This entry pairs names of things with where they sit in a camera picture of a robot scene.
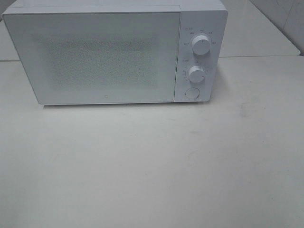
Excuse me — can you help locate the white microwave oven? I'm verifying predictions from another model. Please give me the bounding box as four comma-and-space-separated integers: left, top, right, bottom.
2, 0, 228, 105

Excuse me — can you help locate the white microwave door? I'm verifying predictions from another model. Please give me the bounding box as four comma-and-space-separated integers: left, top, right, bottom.
4, 12, 180, 105

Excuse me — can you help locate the round white door button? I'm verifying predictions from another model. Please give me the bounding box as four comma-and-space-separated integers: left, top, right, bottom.
185, 88, 200, 100

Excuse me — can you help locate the white microwave knob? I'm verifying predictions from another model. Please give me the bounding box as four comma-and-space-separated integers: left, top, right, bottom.
188, 66, 206, 83
191, 34, 211, 56

